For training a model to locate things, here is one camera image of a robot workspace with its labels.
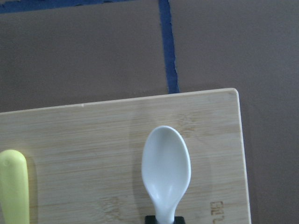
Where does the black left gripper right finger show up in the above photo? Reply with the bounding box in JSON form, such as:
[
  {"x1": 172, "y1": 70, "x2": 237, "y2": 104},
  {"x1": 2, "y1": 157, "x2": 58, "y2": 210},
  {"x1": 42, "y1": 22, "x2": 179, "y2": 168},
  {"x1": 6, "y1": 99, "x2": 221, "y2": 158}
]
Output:
[{"x1": 173, "y1": 216, "x2": 185, "y2": 224}]

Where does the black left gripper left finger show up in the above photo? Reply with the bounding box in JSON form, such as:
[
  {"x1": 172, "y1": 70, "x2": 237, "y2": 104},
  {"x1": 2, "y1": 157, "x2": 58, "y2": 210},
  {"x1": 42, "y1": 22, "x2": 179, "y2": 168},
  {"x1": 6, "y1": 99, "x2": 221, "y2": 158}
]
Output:
[{"x1": 144, "y1": 215, "x2": 158, "y2": 224}]

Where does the white plastic spoon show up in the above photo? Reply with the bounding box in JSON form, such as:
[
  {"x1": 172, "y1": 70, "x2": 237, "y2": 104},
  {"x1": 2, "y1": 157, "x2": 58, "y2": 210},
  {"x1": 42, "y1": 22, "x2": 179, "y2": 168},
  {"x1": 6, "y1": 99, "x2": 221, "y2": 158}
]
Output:
[{"x1": 142, "y1": 126, "x2": 191, "y2": 224}]

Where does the bamboo cutting board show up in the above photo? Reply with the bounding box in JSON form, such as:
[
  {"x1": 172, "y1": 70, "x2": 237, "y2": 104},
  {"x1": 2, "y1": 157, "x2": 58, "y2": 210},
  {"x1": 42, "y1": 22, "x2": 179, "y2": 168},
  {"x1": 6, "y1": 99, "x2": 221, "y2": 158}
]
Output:
[{"x1": 0, "y1": 88, "x2": 251, "y2": 224}]

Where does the yellow plastic knife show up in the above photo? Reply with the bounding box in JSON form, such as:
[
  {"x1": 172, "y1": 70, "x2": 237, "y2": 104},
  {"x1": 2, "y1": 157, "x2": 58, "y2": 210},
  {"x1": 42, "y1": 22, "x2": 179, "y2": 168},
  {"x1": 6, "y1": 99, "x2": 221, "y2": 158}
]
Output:
[{"x1": 0, "y1": 149, "x2": 30, "y2": 224}]

